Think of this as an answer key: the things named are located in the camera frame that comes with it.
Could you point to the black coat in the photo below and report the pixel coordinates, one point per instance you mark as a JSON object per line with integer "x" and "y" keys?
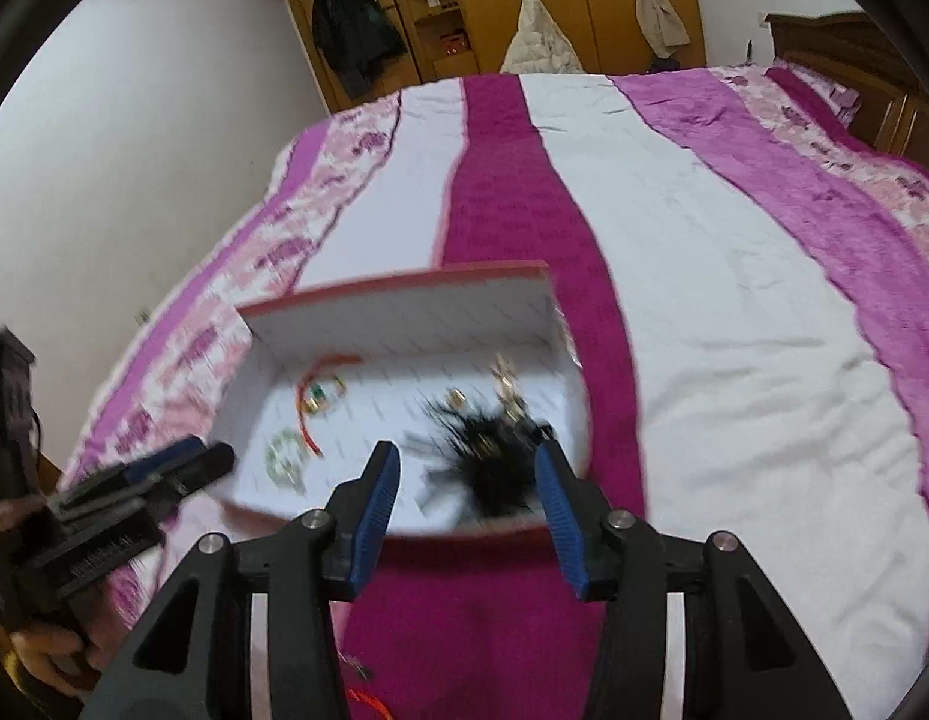
{"x": 355, "y": 30}

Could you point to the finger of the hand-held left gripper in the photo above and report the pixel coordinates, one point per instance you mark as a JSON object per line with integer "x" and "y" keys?
{"x": 205, "y": 467}
{"x": 160, "y": 461}

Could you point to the gold flower hair clip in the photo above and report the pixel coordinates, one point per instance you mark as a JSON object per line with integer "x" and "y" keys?
{"x": 509, "y": 390}

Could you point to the red cardboard box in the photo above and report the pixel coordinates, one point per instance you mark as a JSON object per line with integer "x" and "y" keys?
{"x": 404, "y": 330}

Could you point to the person's left hand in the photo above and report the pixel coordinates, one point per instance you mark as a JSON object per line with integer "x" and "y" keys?
{"x": 52, "y": 645}

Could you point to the white down jacket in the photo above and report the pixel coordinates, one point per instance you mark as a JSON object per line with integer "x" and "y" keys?
{"x": 539, "y": 37}

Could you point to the black feather hair accessory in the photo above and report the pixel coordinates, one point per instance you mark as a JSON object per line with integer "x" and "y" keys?
{"x": 487, "y": 465}

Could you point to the beige jacket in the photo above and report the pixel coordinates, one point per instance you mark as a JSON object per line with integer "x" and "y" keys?
{"x": 659, "y": 19}

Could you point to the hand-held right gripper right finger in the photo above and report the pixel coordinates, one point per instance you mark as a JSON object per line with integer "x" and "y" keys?
{"x": 565, "y": 517}

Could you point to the purple pillow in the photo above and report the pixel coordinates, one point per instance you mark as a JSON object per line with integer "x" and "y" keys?
{"x": 816, "y": 94}

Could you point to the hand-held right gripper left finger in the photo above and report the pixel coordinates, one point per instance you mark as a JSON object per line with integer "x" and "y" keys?
{"x": 374, "y": 510}

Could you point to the wooden headboard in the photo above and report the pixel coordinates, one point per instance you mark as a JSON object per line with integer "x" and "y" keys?
{"x": 846, "y": 45}

